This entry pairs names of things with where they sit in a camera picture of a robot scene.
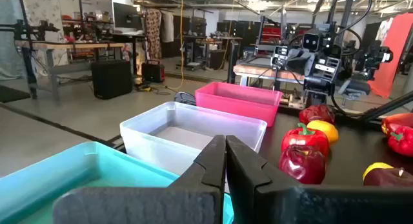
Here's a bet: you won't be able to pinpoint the pink plastic bin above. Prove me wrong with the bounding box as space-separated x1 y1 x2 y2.
194 81 283 128

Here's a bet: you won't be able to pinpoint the pale patterned curtain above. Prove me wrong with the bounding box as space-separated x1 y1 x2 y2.
0 0 70 81

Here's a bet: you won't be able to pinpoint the red and black box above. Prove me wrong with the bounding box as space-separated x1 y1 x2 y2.
141 59 166 84

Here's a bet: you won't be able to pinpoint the black speaker box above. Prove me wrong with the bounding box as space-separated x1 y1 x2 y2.
91 59 134 101

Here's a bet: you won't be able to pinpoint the wooden top work table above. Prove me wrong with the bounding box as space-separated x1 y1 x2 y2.
14 39 126 102

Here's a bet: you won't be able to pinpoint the black floor cables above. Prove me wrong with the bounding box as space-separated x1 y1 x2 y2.
134 81 172 96

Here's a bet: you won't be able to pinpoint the black metal stand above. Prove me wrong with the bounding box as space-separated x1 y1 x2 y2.
15 0 38 99

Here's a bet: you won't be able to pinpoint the metal bracket plate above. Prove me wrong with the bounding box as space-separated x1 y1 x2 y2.
279 94 306 110

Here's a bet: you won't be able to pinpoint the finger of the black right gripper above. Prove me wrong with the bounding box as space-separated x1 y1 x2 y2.
286 56 316 77
292 48 316 59

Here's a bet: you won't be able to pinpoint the red bell pepper green stem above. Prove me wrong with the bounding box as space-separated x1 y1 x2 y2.
387 126 413 158
281 122 330 157

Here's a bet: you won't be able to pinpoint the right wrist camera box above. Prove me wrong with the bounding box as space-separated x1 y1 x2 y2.
302 32 321 53

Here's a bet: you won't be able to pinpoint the black floor mat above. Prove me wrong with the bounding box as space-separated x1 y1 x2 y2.
0 85 32 104

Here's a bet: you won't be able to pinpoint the dark computer monitor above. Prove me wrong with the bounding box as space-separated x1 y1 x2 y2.
112 1 143 30

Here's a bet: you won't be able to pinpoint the floral hanging garment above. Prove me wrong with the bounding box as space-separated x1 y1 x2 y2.
144 8 163 61

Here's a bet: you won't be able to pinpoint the black trash bin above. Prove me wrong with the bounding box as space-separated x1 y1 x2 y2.
209 49 227 70

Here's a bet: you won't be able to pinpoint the teal plastic bin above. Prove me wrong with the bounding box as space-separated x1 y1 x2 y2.
0 141 235 224

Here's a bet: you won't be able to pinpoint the white hanging garment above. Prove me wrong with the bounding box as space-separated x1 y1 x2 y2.
160 10 175 43

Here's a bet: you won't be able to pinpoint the black frame strut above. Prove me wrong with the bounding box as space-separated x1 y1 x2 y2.
361 90 413 122

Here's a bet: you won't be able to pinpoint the yellow hanging cable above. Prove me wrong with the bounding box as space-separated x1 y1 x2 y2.
166 0 185 92

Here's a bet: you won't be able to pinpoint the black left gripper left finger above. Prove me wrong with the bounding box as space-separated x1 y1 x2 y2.
52 134 226 224

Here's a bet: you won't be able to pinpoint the wooden top workbench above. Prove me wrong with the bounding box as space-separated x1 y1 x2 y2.
232 63 306 88

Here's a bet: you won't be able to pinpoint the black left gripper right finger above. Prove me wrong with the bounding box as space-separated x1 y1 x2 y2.
225 135 413 224

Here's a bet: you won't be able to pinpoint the clear white plastic bin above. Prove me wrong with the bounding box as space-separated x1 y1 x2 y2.
119 101 268 176

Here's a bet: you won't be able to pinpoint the glossy wrinkled red pepper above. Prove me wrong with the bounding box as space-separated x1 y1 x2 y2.
298 104 336 125

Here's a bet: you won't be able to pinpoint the red tool cabinet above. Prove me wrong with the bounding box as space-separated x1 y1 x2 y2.
261 23 282 43

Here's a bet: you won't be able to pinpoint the black clamp handle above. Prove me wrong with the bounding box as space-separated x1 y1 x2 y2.
174 91 197 106

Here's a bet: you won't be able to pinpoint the black upright panel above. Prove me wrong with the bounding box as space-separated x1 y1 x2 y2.
227 39 241 85

